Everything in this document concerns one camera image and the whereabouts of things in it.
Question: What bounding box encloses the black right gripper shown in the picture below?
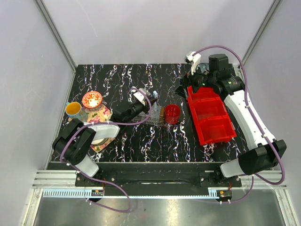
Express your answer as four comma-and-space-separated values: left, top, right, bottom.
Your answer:
173, 61, 216, 99

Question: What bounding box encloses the clear holder with wooden ends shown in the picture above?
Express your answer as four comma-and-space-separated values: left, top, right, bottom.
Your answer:
132, 105, 165, 126

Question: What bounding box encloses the blue and white toothbrush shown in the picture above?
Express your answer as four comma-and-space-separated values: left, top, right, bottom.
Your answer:
153, 91, 158, 112

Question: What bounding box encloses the red translucent cup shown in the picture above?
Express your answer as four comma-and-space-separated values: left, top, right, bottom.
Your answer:
164, 104, 181, 125

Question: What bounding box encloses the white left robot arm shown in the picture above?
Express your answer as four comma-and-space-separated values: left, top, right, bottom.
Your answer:
52, 95, 158, 186

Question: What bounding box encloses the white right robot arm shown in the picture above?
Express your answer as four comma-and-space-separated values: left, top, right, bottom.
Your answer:
176, 51, 286, 186

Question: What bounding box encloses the floral serving tray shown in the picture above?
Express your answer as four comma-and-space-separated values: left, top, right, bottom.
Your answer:
85, 104, 115, 153

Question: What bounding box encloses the red plastic compartment bin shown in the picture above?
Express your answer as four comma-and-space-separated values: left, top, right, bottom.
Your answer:
187, 86, 237, 145

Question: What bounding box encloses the white scalloped bowl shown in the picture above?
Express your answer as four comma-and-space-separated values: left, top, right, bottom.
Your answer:
91, 138, 108, 146

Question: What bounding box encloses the blue and yellow mug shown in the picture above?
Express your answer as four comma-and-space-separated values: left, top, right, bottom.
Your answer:
65, 102, 88, 122

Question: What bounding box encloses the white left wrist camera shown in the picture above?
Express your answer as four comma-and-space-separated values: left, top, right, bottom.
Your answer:
133, 88, 149, 105

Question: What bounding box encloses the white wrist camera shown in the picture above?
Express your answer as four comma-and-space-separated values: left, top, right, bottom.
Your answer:
185, 51, 201, 75
133, 88, 149, 105

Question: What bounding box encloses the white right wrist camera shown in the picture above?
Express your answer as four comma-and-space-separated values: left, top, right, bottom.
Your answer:
185, 51, 201, 75

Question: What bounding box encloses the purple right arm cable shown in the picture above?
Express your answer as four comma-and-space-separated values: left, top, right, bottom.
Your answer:
192, 45, 286, 185

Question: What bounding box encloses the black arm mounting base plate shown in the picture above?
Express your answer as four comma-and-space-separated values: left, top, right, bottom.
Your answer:
75, 161, 243, 189

